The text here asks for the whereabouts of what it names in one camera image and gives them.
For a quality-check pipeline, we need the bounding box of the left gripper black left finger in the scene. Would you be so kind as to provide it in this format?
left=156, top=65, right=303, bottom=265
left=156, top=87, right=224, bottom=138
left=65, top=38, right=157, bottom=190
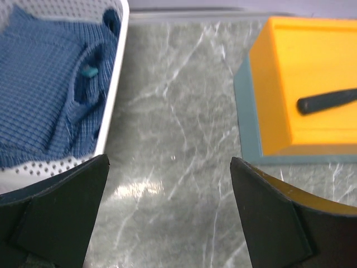
left=1, top=154, right=109, bottom=267

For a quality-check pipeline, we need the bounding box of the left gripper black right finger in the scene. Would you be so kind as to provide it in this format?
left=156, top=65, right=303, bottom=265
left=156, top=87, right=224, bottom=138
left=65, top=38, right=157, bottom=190
left=230, top=157, right=356, bottom=267

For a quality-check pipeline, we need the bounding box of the small black hammer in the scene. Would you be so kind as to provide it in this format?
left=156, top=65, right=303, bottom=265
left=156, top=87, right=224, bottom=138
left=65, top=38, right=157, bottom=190
left=296, top=88, right=356, bottom=116

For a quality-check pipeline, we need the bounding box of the orange grey drawer box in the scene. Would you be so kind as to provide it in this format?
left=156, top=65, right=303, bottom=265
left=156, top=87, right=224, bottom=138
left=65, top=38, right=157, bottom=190
left=234, top=17, right=356, bottom=165

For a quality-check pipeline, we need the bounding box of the white plastic basket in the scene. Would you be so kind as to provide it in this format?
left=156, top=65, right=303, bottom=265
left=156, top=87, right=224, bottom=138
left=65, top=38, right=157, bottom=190
left=1, top=1, right=129, bottom=194

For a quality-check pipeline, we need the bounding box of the blue cloth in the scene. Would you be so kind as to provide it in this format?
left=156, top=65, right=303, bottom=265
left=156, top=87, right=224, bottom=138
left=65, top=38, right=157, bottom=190
left=1, top=6, right=120, bottom=168

